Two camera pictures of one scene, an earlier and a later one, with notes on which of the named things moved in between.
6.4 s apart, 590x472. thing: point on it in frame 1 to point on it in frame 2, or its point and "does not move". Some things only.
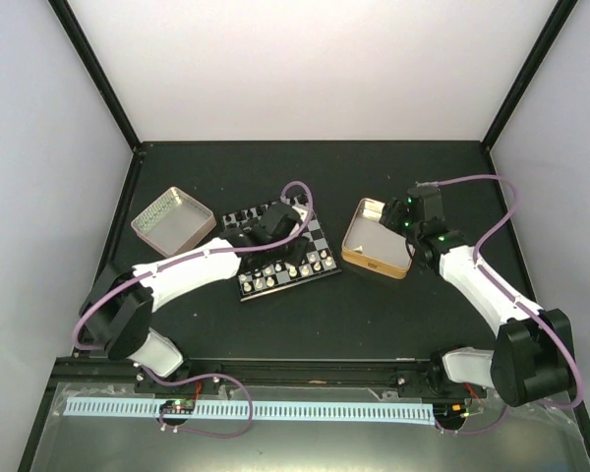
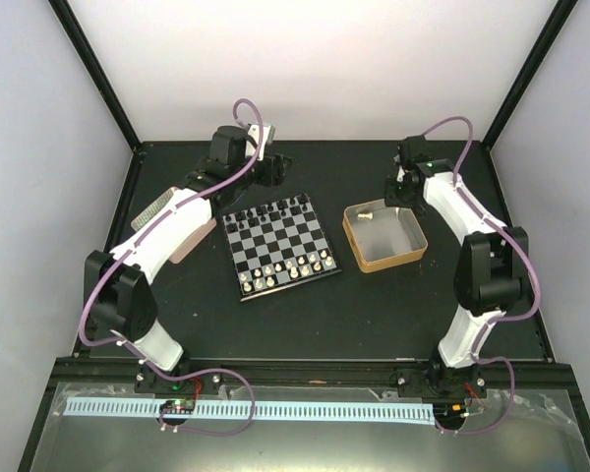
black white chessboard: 255,279 does not move
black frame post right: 528,75 does not move
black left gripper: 296,258 to 274,172
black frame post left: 96,71 does not move
